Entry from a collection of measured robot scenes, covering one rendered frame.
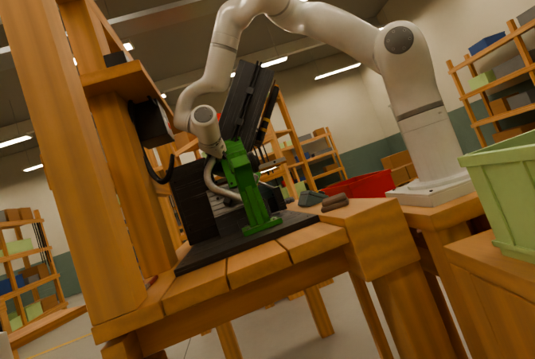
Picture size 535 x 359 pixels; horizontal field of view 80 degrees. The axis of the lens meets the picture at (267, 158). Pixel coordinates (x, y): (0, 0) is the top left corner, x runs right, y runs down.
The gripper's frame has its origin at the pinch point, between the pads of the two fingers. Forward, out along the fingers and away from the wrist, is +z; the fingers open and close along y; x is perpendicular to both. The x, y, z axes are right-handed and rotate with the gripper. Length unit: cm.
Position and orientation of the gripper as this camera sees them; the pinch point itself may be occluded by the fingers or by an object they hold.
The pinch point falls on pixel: (214, 156)
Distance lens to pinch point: 132.7
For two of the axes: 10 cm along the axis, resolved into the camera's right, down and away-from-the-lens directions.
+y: -9.1, -4.0, 1.5
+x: -4.2, 8.1, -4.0
